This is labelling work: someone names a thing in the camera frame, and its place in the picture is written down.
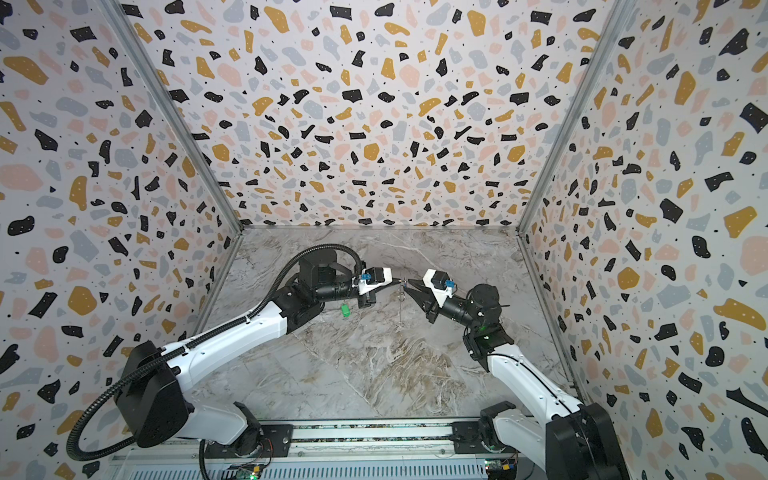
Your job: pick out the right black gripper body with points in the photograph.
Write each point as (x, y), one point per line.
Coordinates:
(431, 306)

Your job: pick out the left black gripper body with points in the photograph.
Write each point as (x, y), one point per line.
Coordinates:
(368, 293)

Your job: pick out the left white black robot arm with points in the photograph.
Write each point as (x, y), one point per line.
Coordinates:
(159, 406)

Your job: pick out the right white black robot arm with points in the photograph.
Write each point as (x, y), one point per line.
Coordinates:
(561, 435)

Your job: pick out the right electronics board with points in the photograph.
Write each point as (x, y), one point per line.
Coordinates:
(502, 469)

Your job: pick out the electronics board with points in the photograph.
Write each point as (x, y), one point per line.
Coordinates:
(502, 469)
(249, 471)

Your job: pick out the left electronics board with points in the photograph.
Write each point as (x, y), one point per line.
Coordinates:
(249, 471)

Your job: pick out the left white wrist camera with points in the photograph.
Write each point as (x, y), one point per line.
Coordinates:
(373, 278)

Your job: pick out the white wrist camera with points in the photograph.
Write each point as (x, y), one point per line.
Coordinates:
(373, 278)
(440, 284)

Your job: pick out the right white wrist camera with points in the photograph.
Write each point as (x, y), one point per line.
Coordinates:
(440, 284)

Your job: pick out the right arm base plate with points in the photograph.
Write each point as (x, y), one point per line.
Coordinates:
(476, 437)

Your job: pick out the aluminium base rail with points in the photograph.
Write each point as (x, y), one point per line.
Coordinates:
(330, 449)

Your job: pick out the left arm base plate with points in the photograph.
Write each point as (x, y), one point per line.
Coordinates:
(270, 442)

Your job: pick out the left aluminium corner post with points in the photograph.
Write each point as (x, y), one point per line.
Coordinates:
(118, 21)

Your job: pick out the aluminium corner post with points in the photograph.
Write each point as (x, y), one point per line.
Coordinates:
(616, 20)
(118, 21)

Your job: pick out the right aluminium corner post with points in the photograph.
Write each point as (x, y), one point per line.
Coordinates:
(616, 20)

